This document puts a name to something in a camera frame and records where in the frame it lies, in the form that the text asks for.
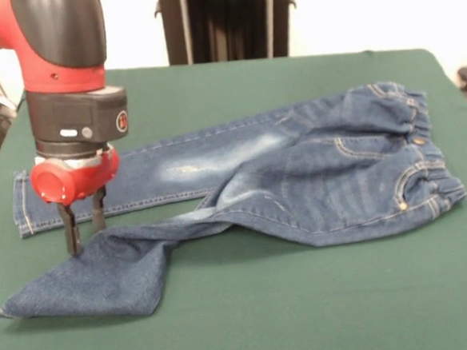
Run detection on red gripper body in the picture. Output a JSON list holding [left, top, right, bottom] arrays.
[[27, 145, 124, 209]]

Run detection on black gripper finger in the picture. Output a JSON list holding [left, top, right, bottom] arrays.
[[89, 186, 110, 233], [56, 201, 84, 258]]

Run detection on blue denim jeans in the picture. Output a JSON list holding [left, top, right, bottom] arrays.
[[0, 77, 467, 327]]

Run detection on dark green table cloth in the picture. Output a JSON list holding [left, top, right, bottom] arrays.
[[0, 42, 467, 350]]

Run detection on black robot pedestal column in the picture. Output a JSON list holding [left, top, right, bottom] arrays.
[[152, 0, 301, 68]]

